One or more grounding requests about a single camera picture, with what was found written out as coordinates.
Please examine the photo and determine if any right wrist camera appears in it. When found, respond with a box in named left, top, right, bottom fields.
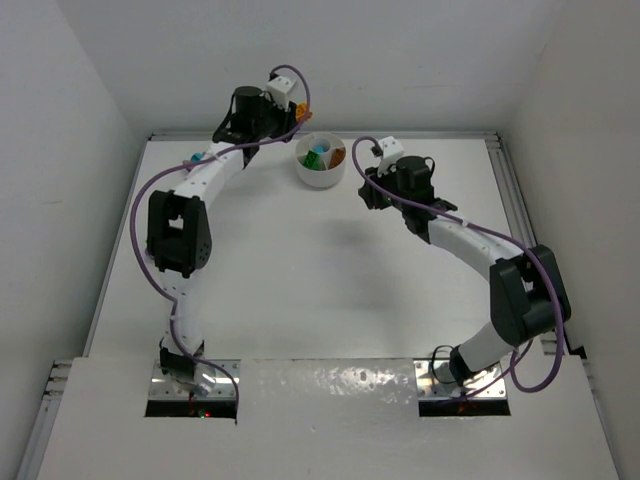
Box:
left=374, top=136, right=404, bottom=176

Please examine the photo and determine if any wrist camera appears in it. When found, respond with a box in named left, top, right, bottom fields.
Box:
left=374, top=136, right=404, bottom=176
left=266, top=75, right=296, bottom=111

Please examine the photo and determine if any orange brown lego piece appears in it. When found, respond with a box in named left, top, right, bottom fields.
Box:
left=328, top=148, right=346, bottom=169

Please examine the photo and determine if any white divided round container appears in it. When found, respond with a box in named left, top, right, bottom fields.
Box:
left=294, top=132, right=346, bottom=189

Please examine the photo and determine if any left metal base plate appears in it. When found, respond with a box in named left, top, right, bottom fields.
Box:
left=148, top=360, right=237, bottom=401

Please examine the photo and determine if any orange patterned lego piece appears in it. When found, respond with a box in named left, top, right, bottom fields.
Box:
left=295, top=103, right=313, bottom=123

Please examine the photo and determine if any aluminium frame rail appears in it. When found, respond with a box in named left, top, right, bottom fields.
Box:
left=17, top=130, right=599, bottom=480

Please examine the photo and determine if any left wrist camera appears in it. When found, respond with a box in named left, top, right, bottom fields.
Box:
left=266, top=75, right=296, bottom=111

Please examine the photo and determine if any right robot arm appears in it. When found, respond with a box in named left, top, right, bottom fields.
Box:
left=358, top=156, right=572, bottom=386

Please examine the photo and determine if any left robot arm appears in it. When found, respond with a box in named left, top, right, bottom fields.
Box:
left=146, top=75, right=298, bottom=377

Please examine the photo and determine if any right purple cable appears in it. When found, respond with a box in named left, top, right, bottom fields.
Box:
left=352, top=137, right=569, bottom=401

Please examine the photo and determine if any purple cable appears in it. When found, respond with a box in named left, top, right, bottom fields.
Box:
left=352, top=137, right=569, bottom=401
left=130, top=64, right=312, bottom=401

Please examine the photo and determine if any teal purple butterfly lego cluster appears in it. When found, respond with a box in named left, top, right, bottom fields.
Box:
left=183, top=152, right=204, bottom=171

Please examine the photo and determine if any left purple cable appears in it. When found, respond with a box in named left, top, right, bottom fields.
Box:
left=130, top=64, right=312, bottom=401

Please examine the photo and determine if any metal base plate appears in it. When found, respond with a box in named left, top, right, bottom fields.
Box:
left=414, top=357, right=509, bottom=401
left=148, top=360, right=237, bottom=401

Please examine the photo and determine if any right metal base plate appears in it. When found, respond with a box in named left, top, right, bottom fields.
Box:
left=414, top=357, right=509, bottom=401

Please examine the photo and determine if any green lego brick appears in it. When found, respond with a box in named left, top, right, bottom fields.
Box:
left=302, top=151, right=323, bottom=170

